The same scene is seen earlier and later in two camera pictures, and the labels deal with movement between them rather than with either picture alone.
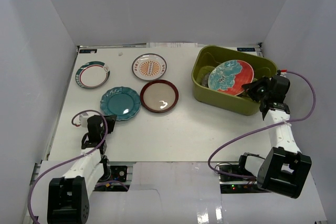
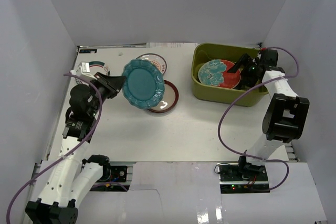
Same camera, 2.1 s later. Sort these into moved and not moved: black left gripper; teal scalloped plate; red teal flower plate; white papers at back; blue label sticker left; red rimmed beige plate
Moved: teal scalloped plate; red teal flower plate; black left gripper
Not moved: red rimmed beige plate; white papers at back; blue label sticker left
